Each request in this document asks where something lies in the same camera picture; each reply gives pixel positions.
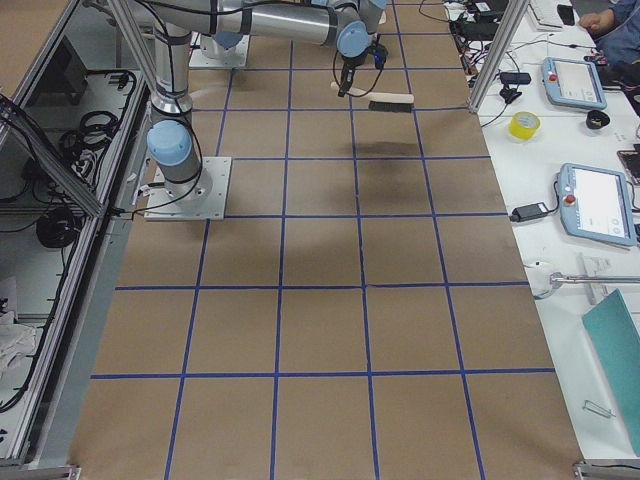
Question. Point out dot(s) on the metal clamp rod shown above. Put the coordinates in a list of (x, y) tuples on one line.
[(557, 278)]

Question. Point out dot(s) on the black round cup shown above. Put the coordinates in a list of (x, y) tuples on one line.
[(596, 120)]

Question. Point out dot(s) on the lower teach pendant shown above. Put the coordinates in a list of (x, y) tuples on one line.
[(594, 204)]

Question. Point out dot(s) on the side cabinet frame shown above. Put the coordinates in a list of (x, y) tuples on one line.
[(73, 122)]

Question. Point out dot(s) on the yellow tape roll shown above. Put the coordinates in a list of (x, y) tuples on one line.
[(524, 125)]

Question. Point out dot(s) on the black power brick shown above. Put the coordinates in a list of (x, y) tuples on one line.
[(529, 212)]

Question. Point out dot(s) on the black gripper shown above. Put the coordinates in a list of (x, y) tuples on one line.
[(351, 60)]

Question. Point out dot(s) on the teal board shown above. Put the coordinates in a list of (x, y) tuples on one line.
[(615, 339)]

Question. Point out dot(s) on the aluminium frame post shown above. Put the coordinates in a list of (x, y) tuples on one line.
[(507, 28)]

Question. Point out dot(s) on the white hand brush black bristles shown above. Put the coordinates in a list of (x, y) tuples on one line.
[(382, 101)]

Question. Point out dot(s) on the black power adapter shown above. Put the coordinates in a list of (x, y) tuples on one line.
[(515, 78)]

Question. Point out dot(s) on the black clip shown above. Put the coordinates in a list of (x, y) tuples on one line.
[(509, 94)]

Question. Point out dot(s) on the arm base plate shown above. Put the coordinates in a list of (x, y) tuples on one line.
[(204, 198), (196, 61)]

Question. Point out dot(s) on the upper teach pendant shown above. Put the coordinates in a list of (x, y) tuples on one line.
[(572, 83)]

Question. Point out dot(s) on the person in blue shirt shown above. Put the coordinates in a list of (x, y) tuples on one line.
[(615, 31)]

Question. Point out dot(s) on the teach pendant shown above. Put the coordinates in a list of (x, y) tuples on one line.
[(572, 83), (594, 204)]

